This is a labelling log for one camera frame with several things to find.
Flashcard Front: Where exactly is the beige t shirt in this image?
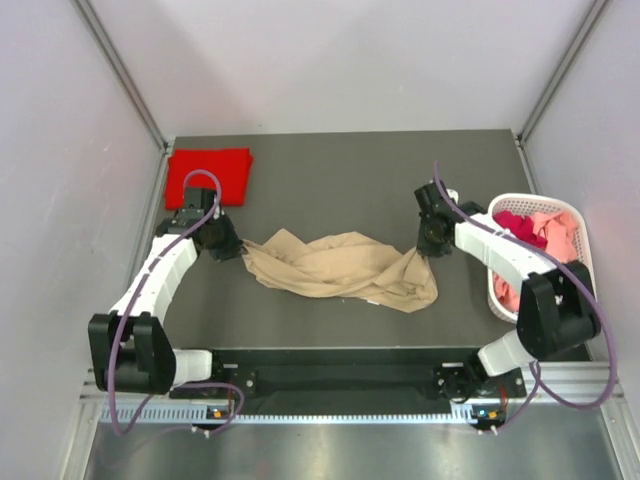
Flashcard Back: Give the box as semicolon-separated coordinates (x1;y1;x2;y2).
243;229;438;313

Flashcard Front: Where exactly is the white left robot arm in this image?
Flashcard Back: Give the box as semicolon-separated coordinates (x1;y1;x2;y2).
88;187;243;397

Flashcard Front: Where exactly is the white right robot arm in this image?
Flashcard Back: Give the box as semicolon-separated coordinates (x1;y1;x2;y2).
414;182;601;396

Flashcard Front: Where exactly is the folded red t shirt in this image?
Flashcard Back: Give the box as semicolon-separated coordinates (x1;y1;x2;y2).
164;147;255;211

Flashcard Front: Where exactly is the crimson t shirt in basket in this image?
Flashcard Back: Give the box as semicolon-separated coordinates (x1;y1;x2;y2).
493;211;547;249

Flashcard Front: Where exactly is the white plastic laundry basket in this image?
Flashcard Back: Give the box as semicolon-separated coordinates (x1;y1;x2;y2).
487;193;595;323

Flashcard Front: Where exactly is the pink t shirt in basket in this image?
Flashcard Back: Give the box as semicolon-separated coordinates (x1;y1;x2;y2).
492;211;581;309

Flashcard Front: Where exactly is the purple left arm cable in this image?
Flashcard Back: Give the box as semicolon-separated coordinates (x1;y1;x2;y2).
107;169;246;439

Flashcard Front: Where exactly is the aluminium frame rail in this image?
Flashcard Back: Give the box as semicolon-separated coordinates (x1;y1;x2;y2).
79;362;625;404

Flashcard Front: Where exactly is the slotted grey cable duct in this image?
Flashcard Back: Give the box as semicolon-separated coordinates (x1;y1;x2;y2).
99;402;506;426

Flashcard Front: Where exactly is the aluminium corner post right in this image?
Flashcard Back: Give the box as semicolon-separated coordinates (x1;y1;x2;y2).
514;0;614;146

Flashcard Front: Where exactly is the aluminium corner post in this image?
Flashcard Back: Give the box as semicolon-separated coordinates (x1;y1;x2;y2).
514;0;614;146
70;0;169;151

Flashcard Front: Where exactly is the aluminium corner post left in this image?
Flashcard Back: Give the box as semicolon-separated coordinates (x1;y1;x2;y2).
70;0;169;151

